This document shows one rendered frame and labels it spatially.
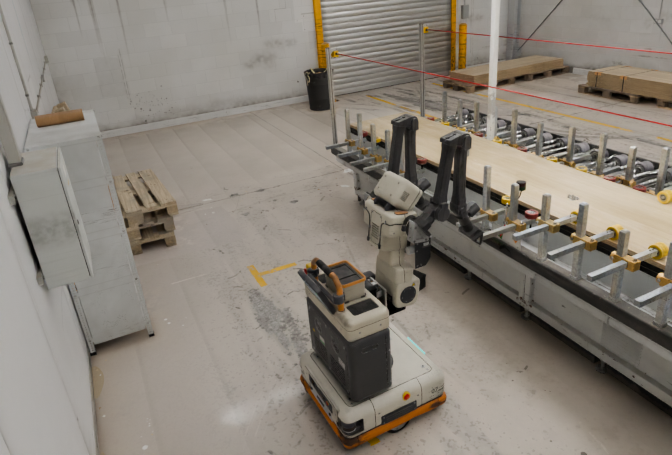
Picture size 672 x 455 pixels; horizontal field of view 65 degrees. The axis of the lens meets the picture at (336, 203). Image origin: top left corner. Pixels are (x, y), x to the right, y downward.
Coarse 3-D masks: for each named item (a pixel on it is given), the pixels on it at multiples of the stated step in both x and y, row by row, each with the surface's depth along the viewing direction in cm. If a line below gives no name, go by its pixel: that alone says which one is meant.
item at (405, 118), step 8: (392, 120) 291; (400, 120) 288; (408, 120) 289; (392, 128) 292; (400, 128) 288; (392, 136) 293; (400, 136) 291; (392, 144) 293; (400, 144) 293; (392, 152) 294; (400, 152) 295; (392, 160) 295; (392, 168) 296
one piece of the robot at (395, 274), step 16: (368, 208) 284; (384, 208) 275; (368, 224) 286; (384, 224) 271; (400, 224) 268; (368, 240) 287; (384, 240) 276; (400, 240) 280; (384, 256) 288; (400, 256) 286; (384, 272) 294; (400, 272) 284; (400, 288) 287; (416, 288) 293; (400, 304) 291
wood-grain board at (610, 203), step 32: (384, 128) 530; (448, 128) 513; (480, 160) 426; (512, 160) 420; (544, 160) 415; (544, 192) 359; (576, 192) 355; (608, 192) 352; (640, 192) 348; (576, 224) 314; (608, 224) 311; (640, 224) 308
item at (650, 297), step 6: (660, 288) 240; (666, 288) 239; (648, 294) 236; (654, 294) 236; (660, 294) 236; (666, 294) 239; (636, 300) 233; (642, 300) 232; (648, 300) 234; (654, 300) 236; (642, 306) 233
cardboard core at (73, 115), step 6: (48, 114) 366; (54, 114) 366; (60, 114) 367; (66, 114) 368; (72, 114) 370; (78, 114) 371; (36, 120) 361; (42, 120) 363; (48, 120) 364; (54, 120) 366; (60, 120) 368; (66, 120) 369; (72, 120) 372; (78, 120) 374; (42, 126) 365
